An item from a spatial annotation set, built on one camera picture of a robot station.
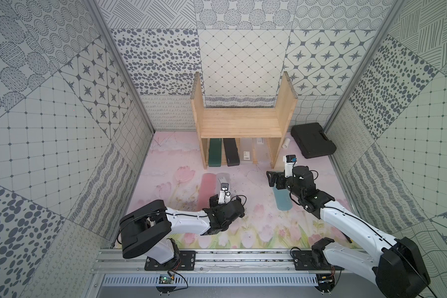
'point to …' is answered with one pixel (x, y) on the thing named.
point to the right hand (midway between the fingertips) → (276, 173)
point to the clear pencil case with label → (246, 151)
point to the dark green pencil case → (215, 153)
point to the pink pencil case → (207, 188)
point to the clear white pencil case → (222, 177)
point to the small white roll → (286, 143)
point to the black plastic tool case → (312, 140)
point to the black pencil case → (231, 150)
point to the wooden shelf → (232, 124)
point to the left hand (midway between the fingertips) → (231, 194)
